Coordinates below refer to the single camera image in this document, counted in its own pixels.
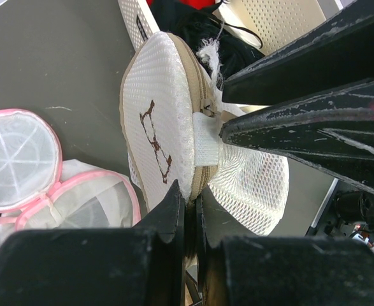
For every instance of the white mesh laundry bag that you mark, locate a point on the white mesh laundry bag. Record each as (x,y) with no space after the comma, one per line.
(171,113)

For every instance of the white plastic laundry basket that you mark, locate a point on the white plastic laundry basket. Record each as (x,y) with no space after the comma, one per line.
(276,22)

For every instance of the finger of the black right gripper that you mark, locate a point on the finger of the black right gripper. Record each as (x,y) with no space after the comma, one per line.
(331,131)
(337,53)

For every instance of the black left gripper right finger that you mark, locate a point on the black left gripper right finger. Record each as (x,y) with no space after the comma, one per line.
(237,268)

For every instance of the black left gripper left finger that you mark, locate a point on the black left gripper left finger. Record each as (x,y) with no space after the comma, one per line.
(142,265)

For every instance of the black clothing in basket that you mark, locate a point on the black clothing in basket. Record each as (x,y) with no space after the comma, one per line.
(198,26)

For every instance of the red clothing in basket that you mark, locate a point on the red clothing in basket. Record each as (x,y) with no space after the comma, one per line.
(199,4)

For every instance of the pink-trimmed mesh laundry bag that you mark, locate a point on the pink-trimmed mesh laundry bag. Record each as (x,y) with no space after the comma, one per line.
(41,190)

